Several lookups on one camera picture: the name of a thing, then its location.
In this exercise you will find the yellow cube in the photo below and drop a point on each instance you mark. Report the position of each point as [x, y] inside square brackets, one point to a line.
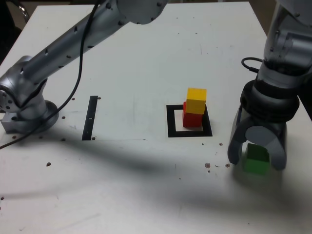
[196, 101]

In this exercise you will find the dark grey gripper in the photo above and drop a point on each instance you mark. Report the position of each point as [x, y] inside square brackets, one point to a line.
[265, 123]

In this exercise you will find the green cube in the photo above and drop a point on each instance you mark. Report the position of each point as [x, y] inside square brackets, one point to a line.
[256, 163]

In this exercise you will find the red cube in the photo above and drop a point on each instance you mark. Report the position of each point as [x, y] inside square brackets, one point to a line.
[191, 120]

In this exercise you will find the black tape square outline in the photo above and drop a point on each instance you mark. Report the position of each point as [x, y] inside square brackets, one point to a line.
[190, 134]

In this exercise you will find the black tape strip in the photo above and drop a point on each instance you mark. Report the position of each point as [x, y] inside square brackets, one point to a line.
[89, 119]

